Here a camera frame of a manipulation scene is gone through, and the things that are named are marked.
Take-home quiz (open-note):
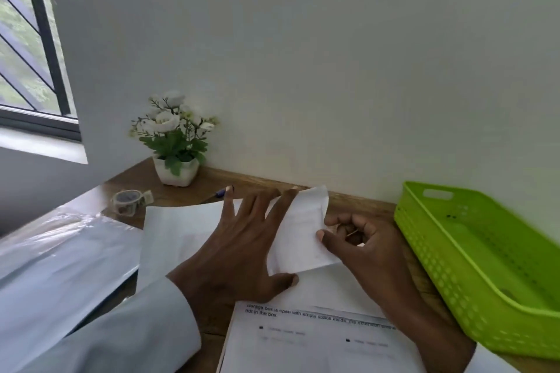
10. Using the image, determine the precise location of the blue ballpoint pen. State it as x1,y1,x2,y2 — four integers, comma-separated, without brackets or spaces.
200,186,228,205

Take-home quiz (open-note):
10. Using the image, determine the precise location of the plastic-wrapped white envelope pack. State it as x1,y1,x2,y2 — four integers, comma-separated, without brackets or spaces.
0,206,145,373

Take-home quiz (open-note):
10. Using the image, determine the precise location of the white paper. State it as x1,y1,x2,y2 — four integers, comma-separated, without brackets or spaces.
265,185,344,276

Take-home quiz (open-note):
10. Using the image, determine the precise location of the black framed window with grille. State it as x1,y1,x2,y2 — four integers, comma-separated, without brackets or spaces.
0,0,82,142

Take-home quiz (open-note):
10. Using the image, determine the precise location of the stack of printed papers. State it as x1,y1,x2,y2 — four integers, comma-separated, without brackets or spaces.
216,301,428,373

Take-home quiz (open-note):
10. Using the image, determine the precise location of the white window sill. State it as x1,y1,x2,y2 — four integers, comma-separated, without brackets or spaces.
0,125,88,165

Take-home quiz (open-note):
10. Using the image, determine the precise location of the green plastic basket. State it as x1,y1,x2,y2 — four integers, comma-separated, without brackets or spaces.
393,181,560,361

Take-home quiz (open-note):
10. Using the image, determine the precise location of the long white envelope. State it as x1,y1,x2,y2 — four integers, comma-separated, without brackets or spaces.
136,198,387,320

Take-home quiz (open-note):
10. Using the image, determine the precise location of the potted white flower plant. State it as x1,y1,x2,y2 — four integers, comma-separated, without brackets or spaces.
129,89,219,188

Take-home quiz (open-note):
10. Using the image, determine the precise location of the person's left forearm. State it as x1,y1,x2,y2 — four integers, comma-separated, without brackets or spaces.
17,274,203,373

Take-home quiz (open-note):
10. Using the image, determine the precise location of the person's right forearm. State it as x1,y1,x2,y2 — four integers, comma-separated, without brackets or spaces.
380,285,522,373

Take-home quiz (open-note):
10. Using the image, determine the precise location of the person's right hand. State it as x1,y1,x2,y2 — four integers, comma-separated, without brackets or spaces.
316,212,421,312

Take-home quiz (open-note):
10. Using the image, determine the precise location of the person's left hand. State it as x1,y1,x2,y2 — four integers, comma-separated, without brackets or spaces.
166,184,303,321

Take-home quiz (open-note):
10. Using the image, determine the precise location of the patterned tape roll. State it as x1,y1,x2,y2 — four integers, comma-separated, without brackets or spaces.
109,189,155,217

